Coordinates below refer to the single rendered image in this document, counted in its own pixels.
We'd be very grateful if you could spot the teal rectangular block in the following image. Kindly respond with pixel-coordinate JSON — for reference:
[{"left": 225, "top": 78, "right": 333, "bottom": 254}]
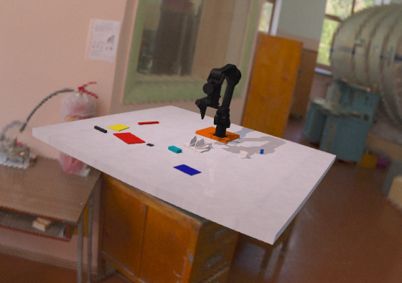
[{"left": 168, "top": 146, "right": 182, "bottom": 154}]

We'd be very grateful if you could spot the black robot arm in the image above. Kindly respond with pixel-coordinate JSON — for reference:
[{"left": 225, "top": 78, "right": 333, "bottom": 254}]
[{"left": 200, "top": 64, "right": 241, "bottom": 138}]

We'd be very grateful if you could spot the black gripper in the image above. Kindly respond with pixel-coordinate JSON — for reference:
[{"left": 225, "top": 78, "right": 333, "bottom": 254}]
[{"left": 195, "top": 93, "right": 230, "bottom": 124}]

